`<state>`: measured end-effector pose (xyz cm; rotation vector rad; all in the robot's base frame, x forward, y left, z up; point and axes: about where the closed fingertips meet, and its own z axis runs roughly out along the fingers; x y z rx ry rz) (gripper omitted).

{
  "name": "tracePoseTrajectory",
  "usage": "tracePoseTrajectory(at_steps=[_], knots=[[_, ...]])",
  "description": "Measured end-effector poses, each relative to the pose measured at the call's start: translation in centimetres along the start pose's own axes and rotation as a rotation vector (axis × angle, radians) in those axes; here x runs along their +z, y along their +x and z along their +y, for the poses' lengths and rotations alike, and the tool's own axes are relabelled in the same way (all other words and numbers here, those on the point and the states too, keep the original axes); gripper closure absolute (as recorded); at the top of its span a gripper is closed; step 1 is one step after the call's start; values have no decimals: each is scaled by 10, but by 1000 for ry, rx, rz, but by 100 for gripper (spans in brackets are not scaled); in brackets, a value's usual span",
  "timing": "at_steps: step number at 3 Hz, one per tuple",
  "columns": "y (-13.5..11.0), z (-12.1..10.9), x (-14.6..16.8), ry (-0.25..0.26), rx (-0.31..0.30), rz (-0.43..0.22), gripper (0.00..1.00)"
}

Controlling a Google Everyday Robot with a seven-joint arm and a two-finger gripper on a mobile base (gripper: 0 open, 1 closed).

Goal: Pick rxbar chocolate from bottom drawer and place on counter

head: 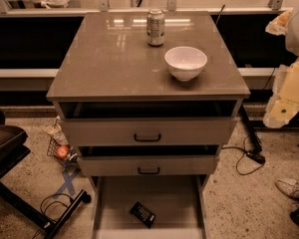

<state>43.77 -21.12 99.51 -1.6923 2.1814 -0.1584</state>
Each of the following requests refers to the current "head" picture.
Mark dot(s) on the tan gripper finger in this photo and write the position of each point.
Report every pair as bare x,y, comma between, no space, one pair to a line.
283,106
279,24

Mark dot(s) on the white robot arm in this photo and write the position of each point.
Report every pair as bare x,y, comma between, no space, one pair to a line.
292,32

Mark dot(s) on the grey drawer cabinet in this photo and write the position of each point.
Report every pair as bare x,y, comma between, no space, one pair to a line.
110,60

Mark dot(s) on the bottom grey drawer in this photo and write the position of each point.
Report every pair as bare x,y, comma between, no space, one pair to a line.
174,199

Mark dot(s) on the grey drawer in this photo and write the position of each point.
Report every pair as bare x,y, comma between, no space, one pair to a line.
148,160
174,199
149,123

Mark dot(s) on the middle grey drawer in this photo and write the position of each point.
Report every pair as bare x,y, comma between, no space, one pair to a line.
148,160

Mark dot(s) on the top grey drawer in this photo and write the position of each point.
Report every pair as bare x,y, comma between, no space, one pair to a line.
149,123

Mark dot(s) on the black table leg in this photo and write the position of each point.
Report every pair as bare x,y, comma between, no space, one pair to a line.
251,132

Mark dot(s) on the white sneaker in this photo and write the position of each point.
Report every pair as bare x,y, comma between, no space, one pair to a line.
289,187

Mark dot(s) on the white ceramic bowl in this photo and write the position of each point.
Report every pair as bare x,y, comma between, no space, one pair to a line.
185,63

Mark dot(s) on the green soda can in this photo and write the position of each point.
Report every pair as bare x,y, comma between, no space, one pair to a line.
155,26

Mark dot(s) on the red apple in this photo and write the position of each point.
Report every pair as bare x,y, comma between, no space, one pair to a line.
62,151

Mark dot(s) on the black wire basket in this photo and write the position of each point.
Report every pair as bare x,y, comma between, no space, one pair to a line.
69,160

